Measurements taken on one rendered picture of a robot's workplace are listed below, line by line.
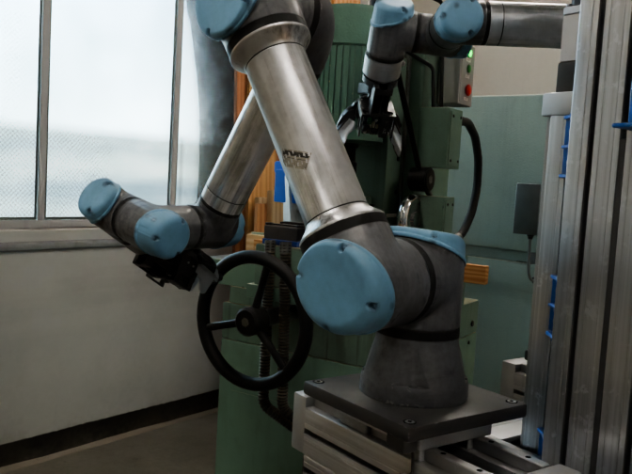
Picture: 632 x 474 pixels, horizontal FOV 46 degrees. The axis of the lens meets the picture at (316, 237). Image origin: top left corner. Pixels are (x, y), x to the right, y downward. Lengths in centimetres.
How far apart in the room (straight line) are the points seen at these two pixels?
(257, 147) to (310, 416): 43
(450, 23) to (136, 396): 232
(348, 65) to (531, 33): 51
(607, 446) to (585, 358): 11
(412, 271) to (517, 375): 63
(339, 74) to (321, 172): 82
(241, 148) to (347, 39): 60
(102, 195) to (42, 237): 161
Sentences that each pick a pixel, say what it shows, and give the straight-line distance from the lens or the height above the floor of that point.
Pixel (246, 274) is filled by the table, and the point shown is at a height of 87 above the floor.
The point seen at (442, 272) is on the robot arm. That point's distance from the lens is 97.
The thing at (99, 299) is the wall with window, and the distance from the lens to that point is 301.
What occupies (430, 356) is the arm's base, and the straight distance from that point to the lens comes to 100.
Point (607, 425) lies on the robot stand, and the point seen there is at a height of 82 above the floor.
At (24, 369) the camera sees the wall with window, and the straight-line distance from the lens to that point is 290.
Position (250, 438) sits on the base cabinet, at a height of 49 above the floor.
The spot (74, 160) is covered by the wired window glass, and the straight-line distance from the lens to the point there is 298.
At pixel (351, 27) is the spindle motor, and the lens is 173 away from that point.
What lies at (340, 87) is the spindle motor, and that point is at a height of 132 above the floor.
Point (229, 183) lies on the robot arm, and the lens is 122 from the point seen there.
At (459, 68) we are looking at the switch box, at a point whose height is 141.
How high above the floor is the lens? 111
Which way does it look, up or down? 5 degrees down
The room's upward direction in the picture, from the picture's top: 3 degrees clockwise
